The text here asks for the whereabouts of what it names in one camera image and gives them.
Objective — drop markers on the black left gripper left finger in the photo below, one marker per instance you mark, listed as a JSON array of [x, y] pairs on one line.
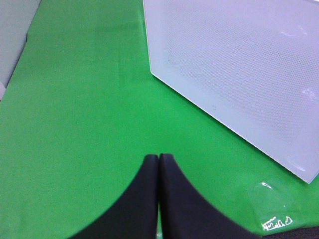
[[134, 215]]

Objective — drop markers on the white microwave door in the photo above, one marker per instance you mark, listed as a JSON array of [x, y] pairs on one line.
[[253, 65]]

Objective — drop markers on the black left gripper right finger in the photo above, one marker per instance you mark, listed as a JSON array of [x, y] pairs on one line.
[[185, 214]]

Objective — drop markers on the green table cloth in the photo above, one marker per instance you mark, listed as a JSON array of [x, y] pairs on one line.
[[82, 110]]

